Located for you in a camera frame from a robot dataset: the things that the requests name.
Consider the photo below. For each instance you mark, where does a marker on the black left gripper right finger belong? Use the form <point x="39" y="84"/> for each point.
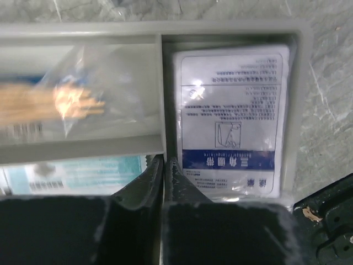
<point x="196" y="230"/>

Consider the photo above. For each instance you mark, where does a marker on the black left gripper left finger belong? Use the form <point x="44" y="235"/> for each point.
<point x="123" y="228"/>

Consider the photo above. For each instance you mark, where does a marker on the light blue gauze packet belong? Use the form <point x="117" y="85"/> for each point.
<point x="87" y="176"/>

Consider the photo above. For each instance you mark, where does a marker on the white blue instruction packet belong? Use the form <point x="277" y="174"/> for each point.
<point x="230" y="117"/>

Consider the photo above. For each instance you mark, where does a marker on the cotton swabs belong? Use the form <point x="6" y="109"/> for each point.
<point x="58" y="93"/>

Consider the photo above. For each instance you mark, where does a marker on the grey plastic divided tray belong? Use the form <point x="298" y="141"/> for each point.
<point x="168" y="38"/>

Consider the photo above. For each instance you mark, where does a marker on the black mounting base rail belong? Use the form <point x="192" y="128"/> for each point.
<point x="325" y="223"/>

